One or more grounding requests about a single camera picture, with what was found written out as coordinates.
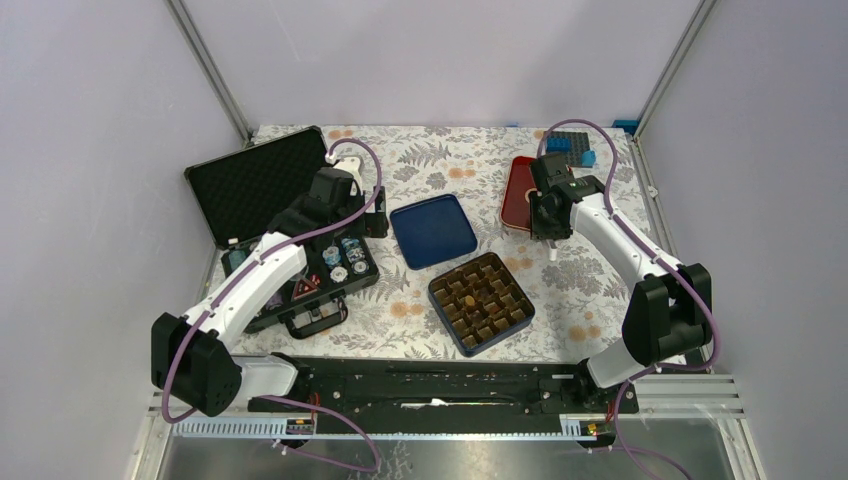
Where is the blue tin lid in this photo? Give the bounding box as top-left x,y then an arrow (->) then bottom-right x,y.
389,194 -> 478,270

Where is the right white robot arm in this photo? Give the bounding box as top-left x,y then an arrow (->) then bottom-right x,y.
529,152 -> 714,412

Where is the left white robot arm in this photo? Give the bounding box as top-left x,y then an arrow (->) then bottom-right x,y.
151,156 -> 387,423

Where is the blue chocolate tin box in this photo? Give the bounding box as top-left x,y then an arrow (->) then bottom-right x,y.
427,252 -> 536,357

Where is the red square tray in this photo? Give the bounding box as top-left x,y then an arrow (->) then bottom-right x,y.
500,156 -> 536,231

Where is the blue lego brick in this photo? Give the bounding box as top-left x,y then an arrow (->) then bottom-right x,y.
580,150 -> 597,168

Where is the grey lego baseplate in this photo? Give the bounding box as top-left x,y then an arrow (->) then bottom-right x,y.
545,132 -> 592,168

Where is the black poker chip case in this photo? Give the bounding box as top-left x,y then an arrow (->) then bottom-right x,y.
184,125 -> 379,339

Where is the red triangle card box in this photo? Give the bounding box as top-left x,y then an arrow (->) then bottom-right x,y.
291,275 -> 321,301

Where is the floral tablecloth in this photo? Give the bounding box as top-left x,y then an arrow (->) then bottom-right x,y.
234,126 -> 628,363

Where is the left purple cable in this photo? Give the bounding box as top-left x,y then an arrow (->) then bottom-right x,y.
161,139 -> 384,475

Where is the purple cable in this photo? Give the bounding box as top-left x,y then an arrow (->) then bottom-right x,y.
536,119 -> 722,480
161,139 -> 384,475

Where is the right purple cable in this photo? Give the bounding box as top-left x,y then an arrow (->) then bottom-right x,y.
536,119 -> 722,480

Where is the blue corner bracket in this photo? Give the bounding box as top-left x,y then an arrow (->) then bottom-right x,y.
611,119 -> 640,136

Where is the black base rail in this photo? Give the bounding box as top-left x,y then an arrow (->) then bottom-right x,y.
288,357 -> 618,436

